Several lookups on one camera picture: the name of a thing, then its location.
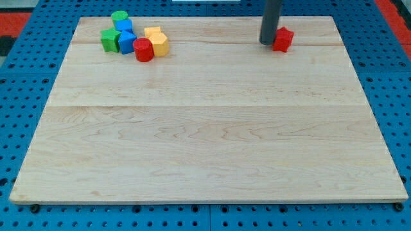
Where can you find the yellow hexagon block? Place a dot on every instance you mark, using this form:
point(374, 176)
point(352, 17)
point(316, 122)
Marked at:
point(160, 44)

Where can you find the red star block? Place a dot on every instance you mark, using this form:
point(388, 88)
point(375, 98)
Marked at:
point(283, 40)

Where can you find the green star block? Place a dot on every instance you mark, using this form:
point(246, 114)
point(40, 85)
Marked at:
point(109, 40)

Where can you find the light wooden board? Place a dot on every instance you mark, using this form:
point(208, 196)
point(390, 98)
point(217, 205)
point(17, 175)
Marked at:
point(221, 119)

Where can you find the red cylinder block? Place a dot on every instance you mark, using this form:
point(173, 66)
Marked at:
point(143, 49)

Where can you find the yellow square block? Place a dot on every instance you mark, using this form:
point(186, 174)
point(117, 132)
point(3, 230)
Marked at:
point(149, 31)

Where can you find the blue pentagon block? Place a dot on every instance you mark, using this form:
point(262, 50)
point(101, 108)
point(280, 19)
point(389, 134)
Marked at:
point(126, 41)

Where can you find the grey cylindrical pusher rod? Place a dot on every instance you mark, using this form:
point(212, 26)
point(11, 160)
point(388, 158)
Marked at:
point(270, 20)

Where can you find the blue cube block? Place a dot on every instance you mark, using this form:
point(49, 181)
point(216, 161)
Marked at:
point(124, 25)

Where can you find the green cylinder block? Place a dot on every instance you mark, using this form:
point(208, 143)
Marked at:
point(119, 15)

